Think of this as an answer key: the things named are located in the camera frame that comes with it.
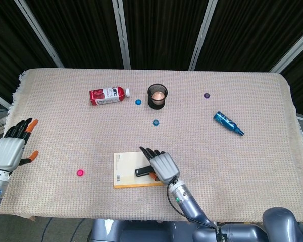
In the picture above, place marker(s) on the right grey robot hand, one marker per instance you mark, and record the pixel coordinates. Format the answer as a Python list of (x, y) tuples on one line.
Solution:
[(165, 166)]

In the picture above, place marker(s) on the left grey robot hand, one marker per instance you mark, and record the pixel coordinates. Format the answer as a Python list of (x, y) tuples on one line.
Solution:
[(7, 153)]

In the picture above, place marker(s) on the black stapler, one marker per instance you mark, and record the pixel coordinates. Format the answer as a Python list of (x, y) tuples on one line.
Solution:
[(141, 172)]

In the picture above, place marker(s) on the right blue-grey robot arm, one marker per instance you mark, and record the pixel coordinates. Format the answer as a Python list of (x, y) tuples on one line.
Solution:
[(189, 204)]

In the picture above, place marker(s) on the cream notebook orange spine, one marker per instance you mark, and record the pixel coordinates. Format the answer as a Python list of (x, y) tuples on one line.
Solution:
[(126, 174)]

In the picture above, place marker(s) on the blue round magnet dark centre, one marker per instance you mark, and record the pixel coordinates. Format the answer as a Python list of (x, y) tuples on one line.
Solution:
[(155, 122)]

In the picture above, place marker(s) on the beige woven tablecloth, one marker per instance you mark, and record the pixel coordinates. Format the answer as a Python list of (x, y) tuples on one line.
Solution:
[(65, 141)]

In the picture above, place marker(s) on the black mesh pen holder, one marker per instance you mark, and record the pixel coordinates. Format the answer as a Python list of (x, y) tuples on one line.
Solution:
[(156, 106)]

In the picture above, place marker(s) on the plain blue round magnet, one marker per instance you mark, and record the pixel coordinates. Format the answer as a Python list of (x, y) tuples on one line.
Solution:
[(138, 102)]

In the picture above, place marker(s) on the blue-grey robot torso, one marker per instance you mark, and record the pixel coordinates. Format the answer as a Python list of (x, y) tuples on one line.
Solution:
[(141, 232)]

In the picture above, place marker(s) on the pinkish orange ball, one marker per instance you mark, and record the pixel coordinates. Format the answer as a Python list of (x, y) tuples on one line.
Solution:
[(157, 96)]

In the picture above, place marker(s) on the blue spray bottle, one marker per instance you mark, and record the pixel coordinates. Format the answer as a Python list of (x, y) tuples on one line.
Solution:
[(224, 121)]

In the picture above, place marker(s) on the pink round magnet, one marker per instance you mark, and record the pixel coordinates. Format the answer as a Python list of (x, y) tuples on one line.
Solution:
[(80, 173)]

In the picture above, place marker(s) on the purple round magnet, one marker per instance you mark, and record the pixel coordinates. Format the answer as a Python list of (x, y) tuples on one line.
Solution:
[(206, 95)]

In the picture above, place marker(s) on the red juice bottle white cap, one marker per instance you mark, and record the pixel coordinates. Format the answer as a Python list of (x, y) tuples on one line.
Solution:
[(108, 96)]

